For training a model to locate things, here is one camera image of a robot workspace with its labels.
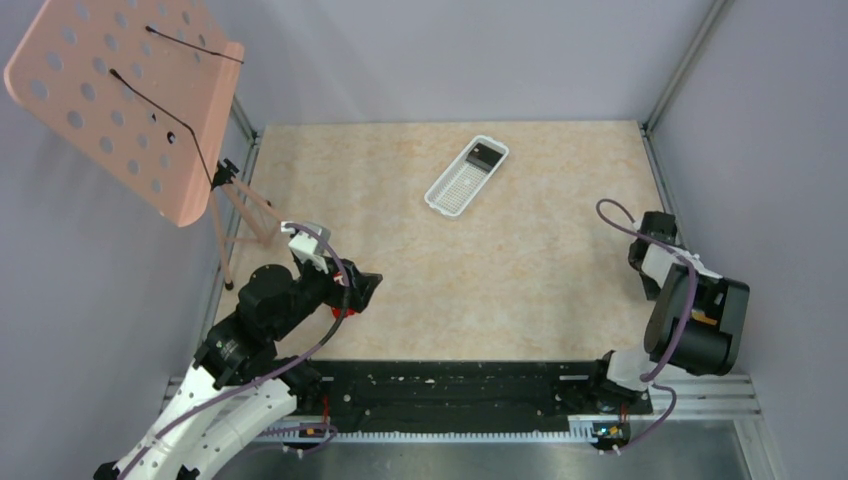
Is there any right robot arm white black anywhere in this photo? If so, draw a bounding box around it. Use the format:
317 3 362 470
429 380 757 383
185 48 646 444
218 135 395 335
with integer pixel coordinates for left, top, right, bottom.
592 211 750 413

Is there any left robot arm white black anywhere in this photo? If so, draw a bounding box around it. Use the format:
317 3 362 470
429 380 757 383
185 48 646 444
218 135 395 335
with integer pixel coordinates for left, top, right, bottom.
93 259 383 479

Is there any red white grid card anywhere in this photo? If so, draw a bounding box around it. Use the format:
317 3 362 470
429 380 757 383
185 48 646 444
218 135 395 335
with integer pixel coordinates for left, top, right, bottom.
331 307 355 319

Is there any black card stack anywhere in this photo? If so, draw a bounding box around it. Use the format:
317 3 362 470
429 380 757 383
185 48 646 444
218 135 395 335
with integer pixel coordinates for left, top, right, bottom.
465 143 504 173

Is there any white perforated plastic tray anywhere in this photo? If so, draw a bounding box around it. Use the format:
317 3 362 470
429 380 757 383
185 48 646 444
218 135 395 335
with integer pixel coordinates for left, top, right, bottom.
424 135 510 219

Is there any pink perforated music stand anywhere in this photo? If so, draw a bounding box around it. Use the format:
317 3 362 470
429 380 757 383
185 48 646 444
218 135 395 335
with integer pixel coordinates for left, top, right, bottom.
3 0 283 291

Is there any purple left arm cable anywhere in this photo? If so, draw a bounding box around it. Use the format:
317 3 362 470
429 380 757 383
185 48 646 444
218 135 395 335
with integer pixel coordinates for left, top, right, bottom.
119 222 351 480

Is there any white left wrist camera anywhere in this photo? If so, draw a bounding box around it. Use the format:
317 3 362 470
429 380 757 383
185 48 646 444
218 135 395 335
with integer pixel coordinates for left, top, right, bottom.
280 222 331 273

